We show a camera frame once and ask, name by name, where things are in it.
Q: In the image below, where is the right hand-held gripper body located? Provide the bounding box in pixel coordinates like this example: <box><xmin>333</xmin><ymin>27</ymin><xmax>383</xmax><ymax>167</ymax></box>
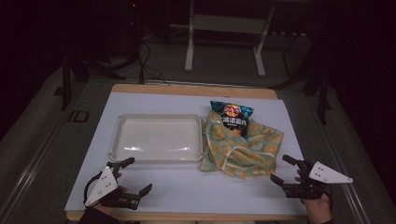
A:
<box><xmin>282</xmin><ymin>160</ymin><xmax>354</xmax><ymax>201</ymax></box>

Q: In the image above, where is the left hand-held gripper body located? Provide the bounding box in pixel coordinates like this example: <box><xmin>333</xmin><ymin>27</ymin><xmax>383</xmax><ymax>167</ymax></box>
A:
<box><xmin>84</xmin><ymin>161</ymin><xmax>140</xmax><ymax>211</ymax></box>

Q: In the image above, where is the person's left hand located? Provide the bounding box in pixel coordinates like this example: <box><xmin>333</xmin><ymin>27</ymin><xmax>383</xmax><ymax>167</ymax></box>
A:
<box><xmin>92</xmin><ymin>172</ymin><xmax>130</xmax><ymax>217</ymax></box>

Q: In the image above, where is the person's right hand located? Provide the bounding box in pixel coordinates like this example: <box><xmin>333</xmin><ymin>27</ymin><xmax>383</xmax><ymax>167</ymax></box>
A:
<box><xmin>293</xmin><ymin>169</ymin><xmax>332</xmax><ymax>223</ymax></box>

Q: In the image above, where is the white table cover sheet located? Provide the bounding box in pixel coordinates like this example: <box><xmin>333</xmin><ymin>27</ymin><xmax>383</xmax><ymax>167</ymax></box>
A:
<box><xmin>64</xmin><ymin>91</ymin><xmax>307</xmax><ymax>217</ymax></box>

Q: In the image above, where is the white plastic tray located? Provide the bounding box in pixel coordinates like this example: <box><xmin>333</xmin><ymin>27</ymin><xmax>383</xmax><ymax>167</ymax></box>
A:
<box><xmin>108</xmin><ymin>113</ymin><xmax>205</xmax><ymax>165</ymax></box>

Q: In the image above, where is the green yellow floral cloth bag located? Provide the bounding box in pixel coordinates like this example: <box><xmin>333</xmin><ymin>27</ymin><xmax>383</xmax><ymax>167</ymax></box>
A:
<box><xmin>200</xmin><ymin>109</ymin><xmax>285</xmax><ymax>181</ymax></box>

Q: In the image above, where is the dark chip bag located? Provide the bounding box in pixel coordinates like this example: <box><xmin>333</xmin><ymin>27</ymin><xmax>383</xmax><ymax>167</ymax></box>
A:
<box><xmin>209</xmin><ymin>100</ymin><xmax>255</xmax><ymax>138</ymax></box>

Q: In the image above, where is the black metal stand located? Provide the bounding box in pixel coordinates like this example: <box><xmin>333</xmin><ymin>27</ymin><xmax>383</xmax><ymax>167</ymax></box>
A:
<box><xmin>270</xmin><ymin>63</ymin><xmax>333</xmax><ymax>126</ymax></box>
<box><xmin>53</xmin><ymin>46</ymin><xmax>128</xmax><ymax>112</ymax></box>

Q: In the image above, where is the white metal stand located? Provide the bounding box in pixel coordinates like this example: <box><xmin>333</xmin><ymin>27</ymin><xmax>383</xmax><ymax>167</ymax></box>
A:
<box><xmin>184</xmin><ymin>0</ymin><xmax>276</xmax><ymax>77</ymax></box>

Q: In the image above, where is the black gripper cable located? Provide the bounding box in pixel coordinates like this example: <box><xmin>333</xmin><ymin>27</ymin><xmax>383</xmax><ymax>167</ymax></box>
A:
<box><xmin>82</xmin><ymin>172</ymin><xmax>104</xmax><ymax>208</ymax></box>

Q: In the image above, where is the black floor cable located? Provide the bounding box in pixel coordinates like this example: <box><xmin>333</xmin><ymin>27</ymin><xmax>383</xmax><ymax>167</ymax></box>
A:
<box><xmin>136</xmin><ymin>40</ymin><xmax>172</xmax><ymax>86</ymax></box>

